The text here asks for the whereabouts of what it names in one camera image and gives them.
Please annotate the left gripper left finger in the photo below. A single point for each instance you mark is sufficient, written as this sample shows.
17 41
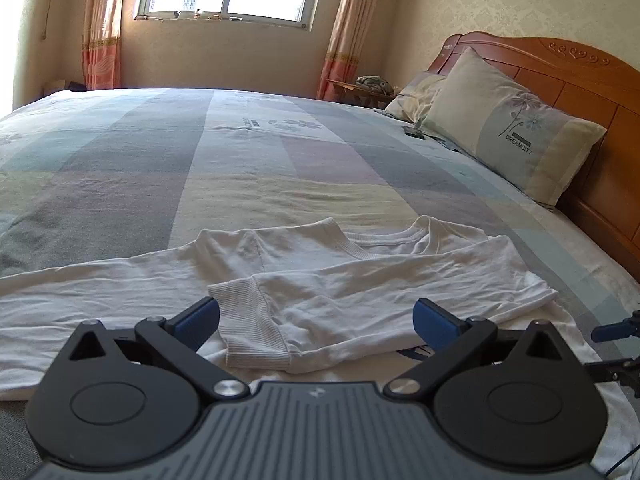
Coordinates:
173 344

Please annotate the black remote control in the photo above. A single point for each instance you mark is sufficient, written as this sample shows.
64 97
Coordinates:
416 133

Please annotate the orange curtain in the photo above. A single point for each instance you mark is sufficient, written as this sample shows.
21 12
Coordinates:
350 28
101 44

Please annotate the wooden headboard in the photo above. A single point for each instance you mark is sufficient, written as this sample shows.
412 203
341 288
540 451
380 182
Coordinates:
582 81

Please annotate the large printed pillow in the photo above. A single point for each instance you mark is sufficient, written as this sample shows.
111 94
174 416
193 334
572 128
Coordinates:
507 128

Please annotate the orange curtain right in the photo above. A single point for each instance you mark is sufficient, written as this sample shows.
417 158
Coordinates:
350 28

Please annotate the wooden bedside table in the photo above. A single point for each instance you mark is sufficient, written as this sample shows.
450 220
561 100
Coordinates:
352 94

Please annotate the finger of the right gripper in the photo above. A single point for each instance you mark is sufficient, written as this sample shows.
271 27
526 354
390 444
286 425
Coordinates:
623 371
628 327

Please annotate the orange curtain left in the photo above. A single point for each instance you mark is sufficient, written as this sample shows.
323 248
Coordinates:
101 44

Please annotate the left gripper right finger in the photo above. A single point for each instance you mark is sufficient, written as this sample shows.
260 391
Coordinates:
457 344

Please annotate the small floral pillow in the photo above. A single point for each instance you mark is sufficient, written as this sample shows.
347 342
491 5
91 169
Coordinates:
416 99

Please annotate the white long-sleeve shirt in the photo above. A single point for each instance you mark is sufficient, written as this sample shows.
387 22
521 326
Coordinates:
316 321

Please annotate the crumpled cloth on table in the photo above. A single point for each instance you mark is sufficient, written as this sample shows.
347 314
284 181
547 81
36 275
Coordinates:
375 84

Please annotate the pastel patchwork bed sheet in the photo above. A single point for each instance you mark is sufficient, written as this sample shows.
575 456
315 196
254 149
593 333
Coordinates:
114 174

